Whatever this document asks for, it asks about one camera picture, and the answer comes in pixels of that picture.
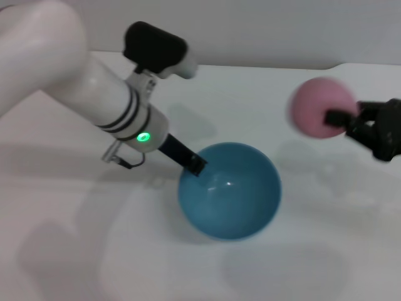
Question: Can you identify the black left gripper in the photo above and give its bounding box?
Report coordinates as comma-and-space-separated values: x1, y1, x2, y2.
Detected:
157, 134, 209, 178

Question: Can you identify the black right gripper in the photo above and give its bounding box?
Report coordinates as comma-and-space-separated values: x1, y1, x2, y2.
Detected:
324, 98, 401, 162

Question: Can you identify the pink toy peach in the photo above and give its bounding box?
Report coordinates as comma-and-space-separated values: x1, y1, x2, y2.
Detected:
288, 77, 361, 139

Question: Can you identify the blue plastic bowl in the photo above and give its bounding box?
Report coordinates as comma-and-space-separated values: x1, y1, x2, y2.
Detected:
177, 142, 283, 241

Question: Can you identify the thin black left wrist cable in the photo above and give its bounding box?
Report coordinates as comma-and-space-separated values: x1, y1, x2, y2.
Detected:
100, 140, 147, 170

